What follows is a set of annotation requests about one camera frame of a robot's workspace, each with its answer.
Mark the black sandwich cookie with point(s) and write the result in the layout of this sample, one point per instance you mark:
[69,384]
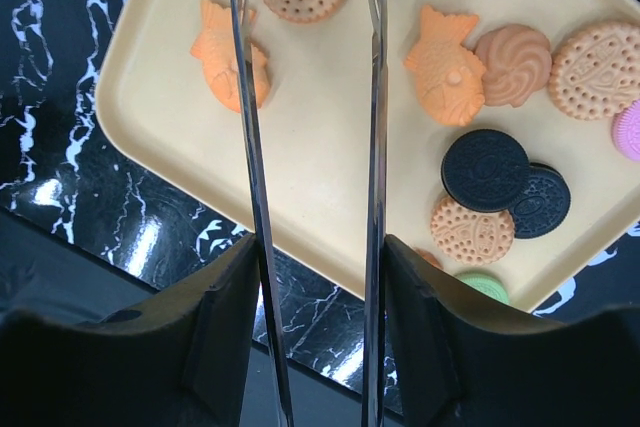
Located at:
[485,170]
[543,205]

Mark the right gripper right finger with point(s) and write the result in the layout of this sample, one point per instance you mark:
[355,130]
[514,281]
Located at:
[465,359]

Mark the orange swirl cookie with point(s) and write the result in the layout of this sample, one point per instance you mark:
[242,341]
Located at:
[518,63]
[429,258]

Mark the orange fish cookie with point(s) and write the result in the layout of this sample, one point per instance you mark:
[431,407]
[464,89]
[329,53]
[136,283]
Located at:
[448,77]
[214,47]

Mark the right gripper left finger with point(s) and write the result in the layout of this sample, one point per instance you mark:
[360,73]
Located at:
[179,358]

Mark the yellow plastic tray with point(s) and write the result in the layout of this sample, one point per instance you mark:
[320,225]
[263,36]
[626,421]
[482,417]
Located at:
[154,106]

